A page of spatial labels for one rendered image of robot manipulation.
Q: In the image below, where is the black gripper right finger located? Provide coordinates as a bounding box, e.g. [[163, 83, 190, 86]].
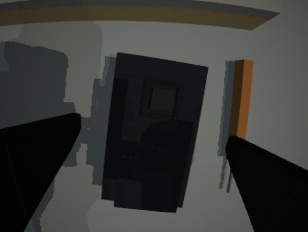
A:
[[224, 136, 308, 232]]

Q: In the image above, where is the beige rectangular panel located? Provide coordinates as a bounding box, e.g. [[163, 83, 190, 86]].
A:
[[0, 0, 281, 31]]

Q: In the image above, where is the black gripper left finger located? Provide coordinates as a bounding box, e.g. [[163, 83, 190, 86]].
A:
[[0, 112, 81, 232]]

